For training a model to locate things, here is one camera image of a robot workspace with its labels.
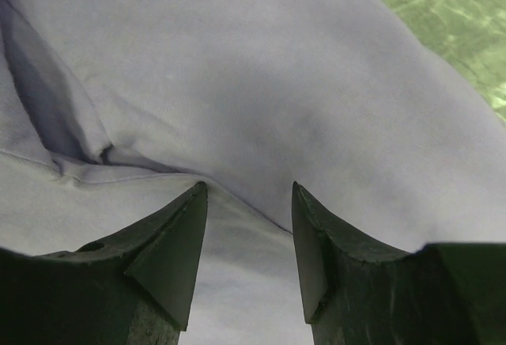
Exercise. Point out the purple t shirt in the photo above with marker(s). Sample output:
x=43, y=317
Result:
x=112, y=108

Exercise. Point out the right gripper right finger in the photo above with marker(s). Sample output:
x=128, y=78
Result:
x=358, y=290

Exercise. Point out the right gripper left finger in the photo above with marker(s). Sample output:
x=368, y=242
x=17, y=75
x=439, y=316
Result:
x=132, y=287

